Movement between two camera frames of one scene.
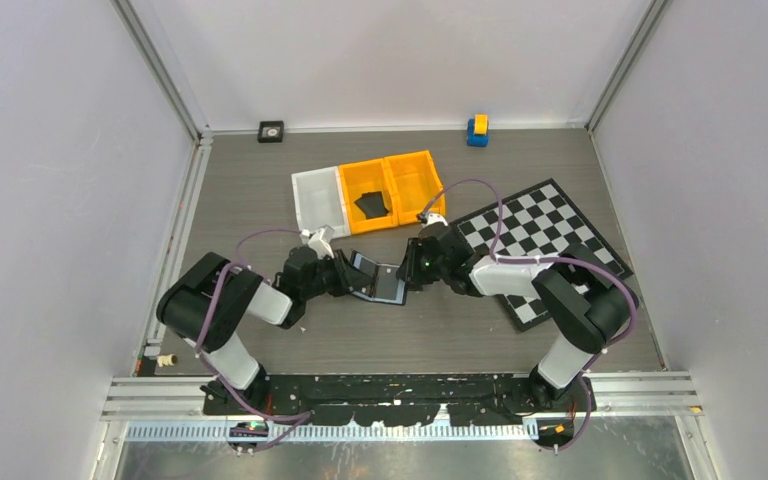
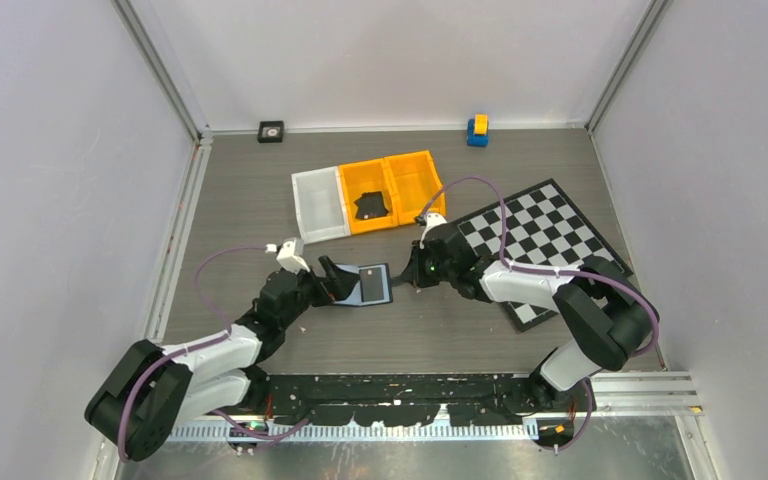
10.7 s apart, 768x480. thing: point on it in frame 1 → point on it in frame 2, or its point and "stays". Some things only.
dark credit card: [386, 282] → [370, 204]
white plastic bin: [320, 200] stays
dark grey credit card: [372, 204] stays
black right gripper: [409, 268] stays
